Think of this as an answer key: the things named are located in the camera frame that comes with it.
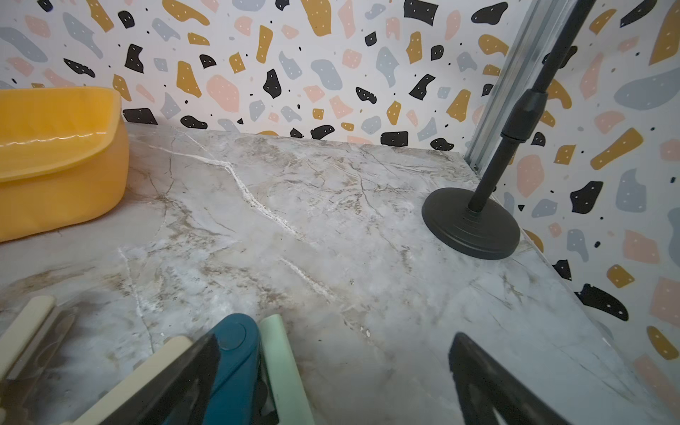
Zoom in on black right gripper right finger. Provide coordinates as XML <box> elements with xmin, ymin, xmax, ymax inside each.
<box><xmin>448</xmin><ymin>332</ymin><xmax>567</xmax><ymax>424</ymax></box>

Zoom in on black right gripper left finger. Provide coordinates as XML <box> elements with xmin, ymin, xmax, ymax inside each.
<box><xmin>103</xmin><ymin>334</ymin><xmax>221</xmax><ymax>424</ymax></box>

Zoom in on dark teal pruning pliers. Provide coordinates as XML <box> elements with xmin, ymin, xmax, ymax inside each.
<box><xmin>204</xmin><ymin>313</ymin><xmax>270</xmax><ymax>424</ymax></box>

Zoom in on mint green pruning pliers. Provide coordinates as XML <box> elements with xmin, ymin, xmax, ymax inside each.
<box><xmin>259</xmin><ymin>314</ymin><xmax>315</xmax><ymax>424</ymax></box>

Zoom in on cream open pruning pliers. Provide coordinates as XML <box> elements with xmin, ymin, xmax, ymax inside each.
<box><xmin>1</xmin><ymin>296</ymin><xmax>192</xmax><ymax>424</ymax></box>

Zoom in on yellow plastic storage box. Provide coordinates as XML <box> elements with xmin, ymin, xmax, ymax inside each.
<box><xmin>1</xmin><ymin>87</ymin><xmax>129</xmax><ymax>242</ymax></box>

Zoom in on black microphone stand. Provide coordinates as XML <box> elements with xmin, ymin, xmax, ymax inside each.
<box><xmin>421</xmin><ymin>0</ymin><xmax>595</xmax><ymax>260</ymax></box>

